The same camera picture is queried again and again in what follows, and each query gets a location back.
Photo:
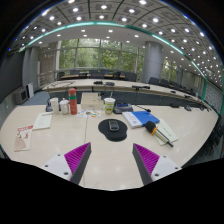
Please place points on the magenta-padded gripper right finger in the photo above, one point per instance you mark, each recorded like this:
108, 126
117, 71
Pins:
165, 166

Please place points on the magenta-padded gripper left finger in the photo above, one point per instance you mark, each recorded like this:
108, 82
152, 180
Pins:
56, 165

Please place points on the black computer mouse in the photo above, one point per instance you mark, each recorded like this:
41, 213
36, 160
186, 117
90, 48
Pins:
114, 125

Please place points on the black mouse pad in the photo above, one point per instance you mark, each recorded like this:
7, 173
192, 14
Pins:
113, 136

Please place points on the white paper sheet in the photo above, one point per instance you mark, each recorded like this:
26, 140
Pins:
168, 131

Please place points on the red and white magazine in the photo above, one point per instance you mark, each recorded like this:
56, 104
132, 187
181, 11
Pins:
23, 138

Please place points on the black handheld microphone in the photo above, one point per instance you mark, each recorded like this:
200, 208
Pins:
150, 126

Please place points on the white paper booklet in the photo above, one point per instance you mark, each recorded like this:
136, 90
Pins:
42, 120

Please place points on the blue and white book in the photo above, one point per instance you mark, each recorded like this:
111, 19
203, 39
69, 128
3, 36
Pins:
143, 117

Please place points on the black gooseneck microphone unit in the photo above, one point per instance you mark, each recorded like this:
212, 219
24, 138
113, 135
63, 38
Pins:
122, 108
48, 108

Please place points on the white lidded mug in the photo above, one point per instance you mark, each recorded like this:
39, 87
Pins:
64, 107

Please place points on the colourful sticker sheet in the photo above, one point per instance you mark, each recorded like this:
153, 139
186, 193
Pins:
88, 113

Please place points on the red bottle with green band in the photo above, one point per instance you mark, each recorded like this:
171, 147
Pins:
72, 103

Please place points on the beige cardboard box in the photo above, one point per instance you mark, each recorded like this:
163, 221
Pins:
90, 101

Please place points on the white box appliance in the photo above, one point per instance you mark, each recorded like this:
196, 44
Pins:
20, 96

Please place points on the printed paper cup with straw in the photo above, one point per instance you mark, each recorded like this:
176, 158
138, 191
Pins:
109, 106

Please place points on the white standing board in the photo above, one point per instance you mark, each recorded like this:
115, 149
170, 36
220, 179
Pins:
30, 90

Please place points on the black microphone units on far desks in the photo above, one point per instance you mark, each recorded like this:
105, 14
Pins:
98, 82

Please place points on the dark office chairs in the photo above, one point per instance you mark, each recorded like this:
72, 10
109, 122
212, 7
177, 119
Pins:
130, 76

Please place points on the ceiling lights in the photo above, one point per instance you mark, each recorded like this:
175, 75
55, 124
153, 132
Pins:
103, 6

